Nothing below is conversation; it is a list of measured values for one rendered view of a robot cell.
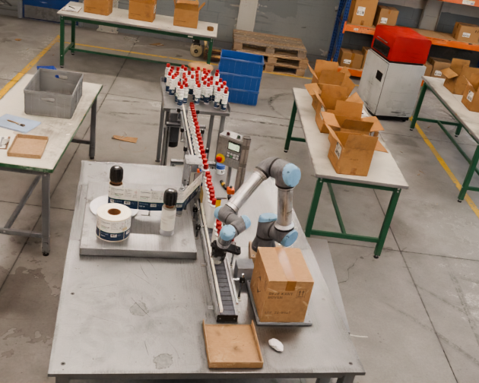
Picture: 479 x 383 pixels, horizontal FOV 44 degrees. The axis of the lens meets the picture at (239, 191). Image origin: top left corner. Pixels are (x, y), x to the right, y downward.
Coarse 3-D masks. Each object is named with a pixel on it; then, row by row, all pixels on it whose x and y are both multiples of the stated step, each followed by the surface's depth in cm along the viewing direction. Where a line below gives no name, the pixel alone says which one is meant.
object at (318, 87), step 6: (348, 78) 626; (306, 84) 633; (312, 84) 631; (318, 84) 636; (330, 84) 638; (342, 84) 635; (348, 84) 621; (354, 84) 609; (312, 90) 615; (318, 90) 614; (348, 90) 615; (348, 96) 610; (312, 102) 643; (318, 102) 623
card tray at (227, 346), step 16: (208, 336) 299; (224, 336) 301; (240, 336) 303; (256, 336) 299; (208, 352) 285; (224, 352) 291; (240, 352) 293; (256, 352) 295; (208, 368) 281; (224, 368) 282; (240, 368) 284
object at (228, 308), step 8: (200, 208) 398; (208, 232) 375; (224, 264) 347; (216, 272) 339; (224, 272) 340; (224, 280) 334; (224, 288) 328; (224, 296) 321; (224, 304) 316; (232, 304) 317; (224, 312) 310; (232, 312) 311
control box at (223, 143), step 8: (224, 136) 361; (232, 136) 361; (240, 136) 363; (224, 144) 362; (224, 152) 364; (232, 152) 362; (240, 152) 359; (216, 160) 369; (224, 160) 366; (232, 160) 364
